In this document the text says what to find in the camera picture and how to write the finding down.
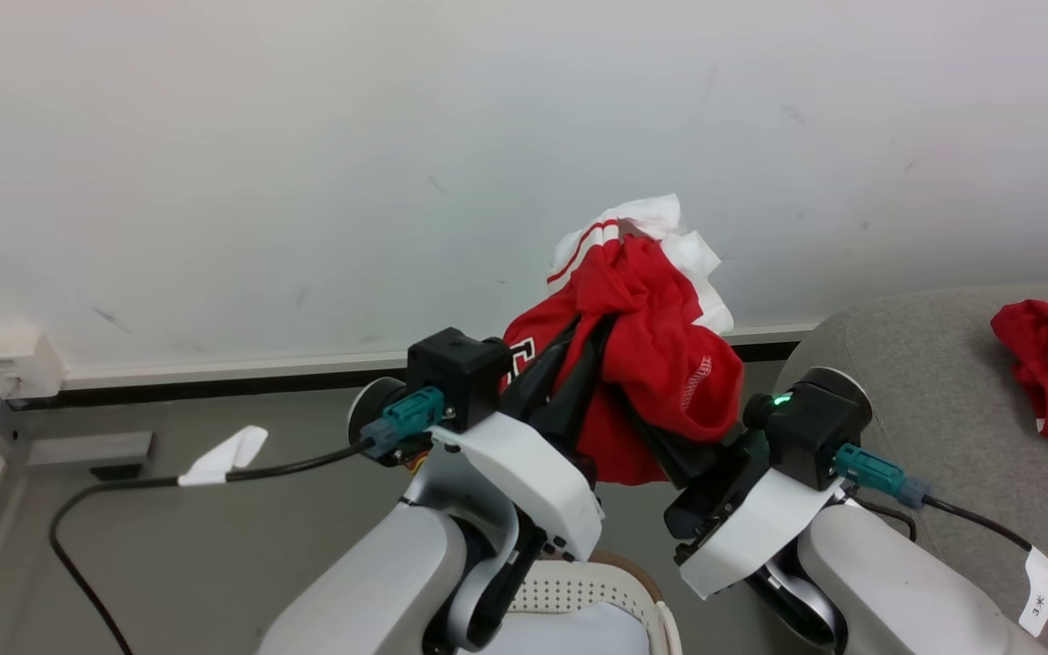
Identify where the cream plastic laundry basket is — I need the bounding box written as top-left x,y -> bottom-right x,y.
488,550 -> 684,655

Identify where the black cable with teal plug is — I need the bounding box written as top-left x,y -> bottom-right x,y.
833,443 -> 1048,655
49,386 -> 448,655

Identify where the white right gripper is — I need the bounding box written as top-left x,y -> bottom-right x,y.
620,405 -> 843,600

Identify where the white marked cable tag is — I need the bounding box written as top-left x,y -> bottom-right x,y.
1018,546 -> 1048,638

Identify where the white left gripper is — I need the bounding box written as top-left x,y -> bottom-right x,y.
433,314 -> 620,562

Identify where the white blank cable tag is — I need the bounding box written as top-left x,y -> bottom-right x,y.
177,425 -> 268,488

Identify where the grey fabric sofa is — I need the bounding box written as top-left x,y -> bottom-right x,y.
774,282 -> 1048,655

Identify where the white baseboard with black gap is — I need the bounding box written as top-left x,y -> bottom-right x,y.
10,320 -> 821,410

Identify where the grey metal foot bracket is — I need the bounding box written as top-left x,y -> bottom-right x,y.
26,430 -> 155,469

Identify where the thin black cable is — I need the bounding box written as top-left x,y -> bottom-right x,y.
847,491 -> 918,542

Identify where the white wall socket box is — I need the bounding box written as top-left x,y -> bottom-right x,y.
0,326 -> 66,401

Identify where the white cloth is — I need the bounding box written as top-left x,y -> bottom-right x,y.
465,600 -> 652,655

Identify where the red and white jersey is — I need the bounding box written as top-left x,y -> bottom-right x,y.
501,193 -> 745,486

